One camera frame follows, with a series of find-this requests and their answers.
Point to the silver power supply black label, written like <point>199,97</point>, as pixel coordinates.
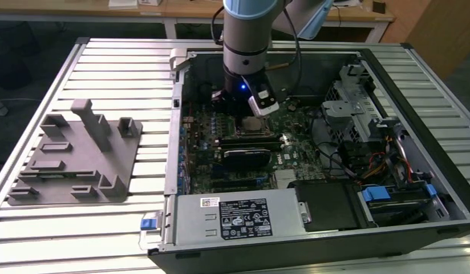
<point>198,211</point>

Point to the wooden cabinet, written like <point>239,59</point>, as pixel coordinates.
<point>440,28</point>

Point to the small black box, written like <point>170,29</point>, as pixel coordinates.
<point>380,7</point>

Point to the black plastic drive cover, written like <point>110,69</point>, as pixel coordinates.
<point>327,205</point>

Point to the black open PC case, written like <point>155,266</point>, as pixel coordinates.
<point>296,257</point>

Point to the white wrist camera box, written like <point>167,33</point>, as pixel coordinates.
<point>264,102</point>

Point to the grey plastic parts rack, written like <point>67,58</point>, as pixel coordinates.
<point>87,171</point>

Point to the green RAM stick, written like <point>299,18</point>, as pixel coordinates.
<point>57,175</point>

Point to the green motherboard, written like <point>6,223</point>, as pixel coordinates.
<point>296,134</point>

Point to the silver topped CPU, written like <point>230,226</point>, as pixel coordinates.
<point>251,122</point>

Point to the black graphics card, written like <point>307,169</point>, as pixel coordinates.
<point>247,161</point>

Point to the hard disk in blue carrier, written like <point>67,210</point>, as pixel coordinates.
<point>376,194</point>

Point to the small blue board connector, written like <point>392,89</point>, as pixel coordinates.
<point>262,180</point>

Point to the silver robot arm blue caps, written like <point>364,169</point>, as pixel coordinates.
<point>244,42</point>

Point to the CPU socket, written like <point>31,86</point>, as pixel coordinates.
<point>238,132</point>

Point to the round coin battery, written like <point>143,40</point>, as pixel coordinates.
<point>292,108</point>

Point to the blue expansion slot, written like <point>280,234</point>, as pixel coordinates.
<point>219,169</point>

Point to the black RAM slot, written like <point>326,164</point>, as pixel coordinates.
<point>251,144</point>
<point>251,147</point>
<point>251,139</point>

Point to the silver chipset heatsink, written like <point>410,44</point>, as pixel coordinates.
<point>286,179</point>

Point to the wooden desk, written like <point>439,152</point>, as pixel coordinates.
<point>69,11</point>

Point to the grey metal drive cage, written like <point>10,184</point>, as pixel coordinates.
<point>347,94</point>

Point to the blue case latch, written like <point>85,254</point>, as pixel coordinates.
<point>150,224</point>

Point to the black expansion slot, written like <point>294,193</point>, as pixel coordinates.
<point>235,184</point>

